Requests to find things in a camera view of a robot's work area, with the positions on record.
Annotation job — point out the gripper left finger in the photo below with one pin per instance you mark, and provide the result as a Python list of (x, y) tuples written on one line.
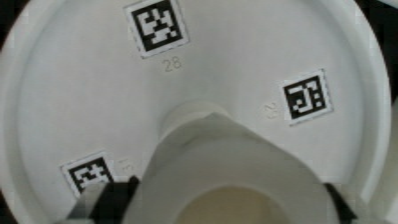
[(102, 204)]

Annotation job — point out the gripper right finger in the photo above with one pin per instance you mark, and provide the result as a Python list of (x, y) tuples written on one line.
[(342, 214)]

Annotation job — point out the white table leg cylinder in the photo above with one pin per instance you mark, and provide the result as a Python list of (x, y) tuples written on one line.
[(225, 180)]

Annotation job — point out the white round table top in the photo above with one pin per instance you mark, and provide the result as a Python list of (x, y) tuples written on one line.
[(124, 66)]

